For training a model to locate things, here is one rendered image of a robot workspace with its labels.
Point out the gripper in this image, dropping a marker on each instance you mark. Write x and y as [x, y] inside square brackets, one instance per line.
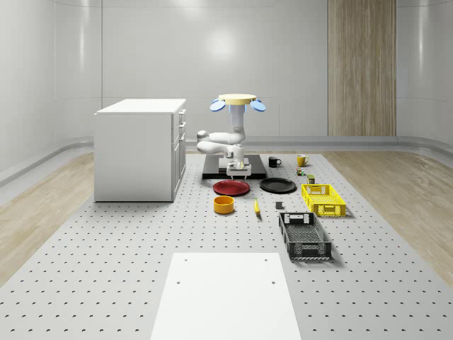
[239, 170]

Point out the yellow bowl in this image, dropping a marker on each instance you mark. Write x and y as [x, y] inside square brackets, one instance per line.
[223, 207]

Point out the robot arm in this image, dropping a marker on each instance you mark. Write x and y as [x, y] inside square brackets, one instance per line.
[226, 138]

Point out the black stove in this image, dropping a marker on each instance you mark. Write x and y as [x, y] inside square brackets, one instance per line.
[256, 166]

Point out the red plate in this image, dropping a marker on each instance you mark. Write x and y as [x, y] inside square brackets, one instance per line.
[231, 188]

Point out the black mug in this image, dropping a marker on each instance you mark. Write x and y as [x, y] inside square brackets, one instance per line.
[273, 162]

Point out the banana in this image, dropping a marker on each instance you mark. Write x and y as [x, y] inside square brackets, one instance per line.
[257, 207]

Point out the black plate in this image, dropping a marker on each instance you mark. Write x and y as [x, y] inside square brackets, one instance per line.
[277, 185]

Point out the grey cube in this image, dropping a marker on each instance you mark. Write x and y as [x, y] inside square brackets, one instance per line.
[280, 205]

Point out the yellow mug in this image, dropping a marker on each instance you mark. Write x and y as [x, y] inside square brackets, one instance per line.
[301, 161]

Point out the flat-sided can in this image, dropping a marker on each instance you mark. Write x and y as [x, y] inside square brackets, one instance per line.
[311, 179]

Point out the yellow basket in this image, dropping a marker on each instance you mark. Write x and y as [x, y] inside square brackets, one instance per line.
[323, 210]

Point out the white cabinet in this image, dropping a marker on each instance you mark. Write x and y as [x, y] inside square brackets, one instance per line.
[134, 156]

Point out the dark grey basket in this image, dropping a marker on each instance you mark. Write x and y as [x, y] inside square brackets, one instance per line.
[310, 249]

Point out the white board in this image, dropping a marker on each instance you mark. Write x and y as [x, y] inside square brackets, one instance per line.
[226, 301]

